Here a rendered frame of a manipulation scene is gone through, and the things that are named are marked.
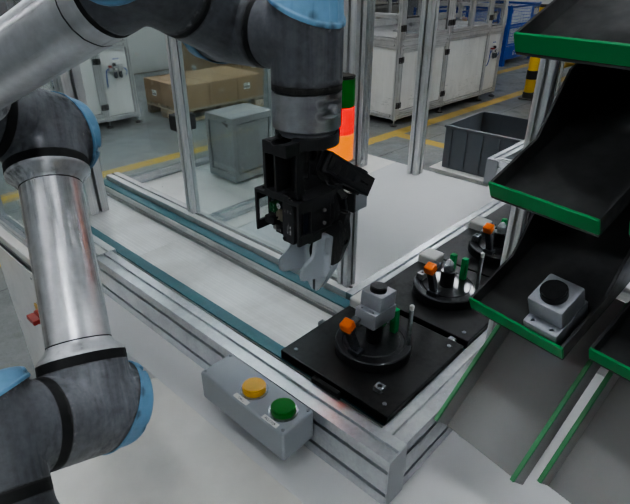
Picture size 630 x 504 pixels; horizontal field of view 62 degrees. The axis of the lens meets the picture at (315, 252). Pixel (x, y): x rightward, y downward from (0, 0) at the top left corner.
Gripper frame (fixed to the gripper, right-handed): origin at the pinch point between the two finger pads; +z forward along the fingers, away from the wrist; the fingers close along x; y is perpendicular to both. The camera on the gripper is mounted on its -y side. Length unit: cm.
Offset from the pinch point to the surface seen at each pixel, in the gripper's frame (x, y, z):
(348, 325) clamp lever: -4.1, -11.7, 16.1
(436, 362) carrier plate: 5.9, -24.4, 26.0
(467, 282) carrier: -2, -49, 24
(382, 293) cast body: -3.4, -19.8, 13.4
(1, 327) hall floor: -219, -5, 123
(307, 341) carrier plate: -14.8, -13.0, 26.0
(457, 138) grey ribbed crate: -90, -205, 44
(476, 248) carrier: -8, -65, 24
